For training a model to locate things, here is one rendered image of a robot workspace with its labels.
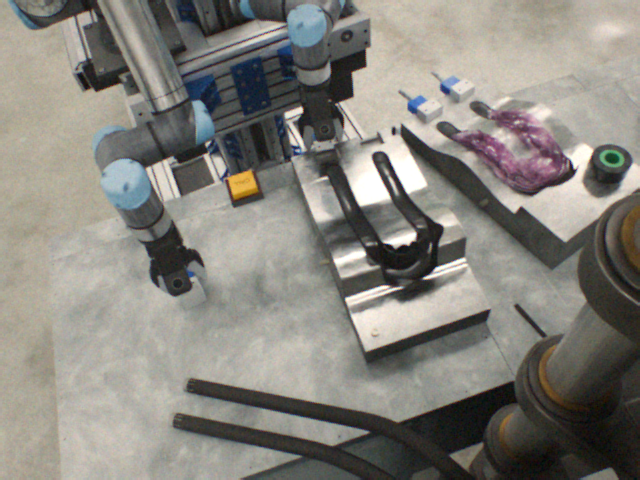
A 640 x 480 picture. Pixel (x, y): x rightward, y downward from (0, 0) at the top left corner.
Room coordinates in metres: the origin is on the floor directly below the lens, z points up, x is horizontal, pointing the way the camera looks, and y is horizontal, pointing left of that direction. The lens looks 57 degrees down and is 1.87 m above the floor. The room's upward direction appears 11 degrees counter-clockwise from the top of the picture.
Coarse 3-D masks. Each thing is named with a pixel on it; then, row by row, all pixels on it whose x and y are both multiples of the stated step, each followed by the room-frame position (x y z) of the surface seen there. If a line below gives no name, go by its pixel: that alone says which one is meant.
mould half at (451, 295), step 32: (384, 128) 0.94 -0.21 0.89; (352, 160) 0.86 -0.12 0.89; (320, 192) 0.79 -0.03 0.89; (384, 192) 0.76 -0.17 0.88; (416, 192) 0.74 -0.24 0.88; (320, 224) 0.70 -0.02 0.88; (384, 224) 0.65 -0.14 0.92; (448, 224) 0.61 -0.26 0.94; (352, 256) 0.58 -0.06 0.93; (448, 256) 0.56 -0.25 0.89; (352, 288) 0.53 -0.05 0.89; (384, 288) 0.53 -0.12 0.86; (416, 288) 0.52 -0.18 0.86; (448, 288) 0.51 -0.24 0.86; (352, 320) 0.49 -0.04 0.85; (384, 320) 0.47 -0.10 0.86; (416, 320) 0.45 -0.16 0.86; (448, 320) 0.44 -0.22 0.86; (480, 320) 0.44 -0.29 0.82; (384, 352) 0.41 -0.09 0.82
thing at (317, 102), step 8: (312, 96) 0.95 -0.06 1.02; (320, 96) 0.95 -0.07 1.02; (312, 104) 0.93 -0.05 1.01; (320, 104) 0.93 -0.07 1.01; (328, 104) 0.93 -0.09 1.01; (312, 112) 0.92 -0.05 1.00; (320, 112) 0.92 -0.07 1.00; (328, 112) 0.91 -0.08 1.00; (312, 120) 0.90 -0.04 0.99; (320, 120) 0.90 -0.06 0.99; (328, 120) 0.90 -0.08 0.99; (320, 128) 0.89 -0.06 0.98; (328, 128) 0.88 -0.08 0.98; (320, 136) 0.87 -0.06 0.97; (328, 136) 0.87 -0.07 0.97
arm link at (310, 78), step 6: (324, 66) 0.95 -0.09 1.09; (300, 72) 0.96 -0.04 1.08; (306, 72) 0.95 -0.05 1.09; (312, 72) 0.95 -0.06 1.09; (318, 72) 0.95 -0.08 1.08; (324, 72) 0.95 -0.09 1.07; (330, 72) 0.97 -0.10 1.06; (300, 78) 0.96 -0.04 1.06; (306, 78) 0.95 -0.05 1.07; (312, 78) 0.95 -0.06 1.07; (318, 78) 0.95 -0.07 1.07; (324, 78) 0.95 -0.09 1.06; (306, 84) 0.95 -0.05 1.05; (312, 84) 0.95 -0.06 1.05; (318, 84) 0.95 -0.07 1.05
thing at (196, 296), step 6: (192, 276) 0.66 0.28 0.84; (192, 282) 0.64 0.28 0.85; (198, 282) 0.64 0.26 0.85; (198, 288) 0.62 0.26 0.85; (186, 294) 0.62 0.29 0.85; (192, 294) 0.62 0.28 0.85; (198, 294) 0.62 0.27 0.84; (204, 294) 0.62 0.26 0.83; (180, 300) 0.61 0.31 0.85; (186, 300) 0.61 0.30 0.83; (192, 300) 0.62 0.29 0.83; (198, 300) 0.62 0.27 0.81; (204, 300) 0.62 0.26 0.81; (186, 306) 0.61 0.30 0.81; (192, 306) 0.61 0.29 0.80
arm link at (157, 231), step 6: (162, 216) 0.68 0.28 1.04; (168, 216) 0.66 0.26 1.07; (162, 222) 0.64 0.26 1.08; (168, 222) 0.65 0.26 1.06; (126, 228) 0.64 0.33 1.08; (150, 228) 0.62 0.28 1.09; (156, 228) 0.63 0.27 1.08; (162, 228) 0.63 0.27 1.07; (168, 228) 0.64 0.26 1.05; (138, 234) 0.63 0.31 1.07; (144, 234) 0.62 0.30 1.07; (150, 234) 0.62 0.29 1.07; (156, 234) 0.63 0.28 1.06; (162, 234) 0.63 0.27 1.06; (144, 240) 0.63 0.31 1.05; (150, 240) 0.62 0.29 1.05
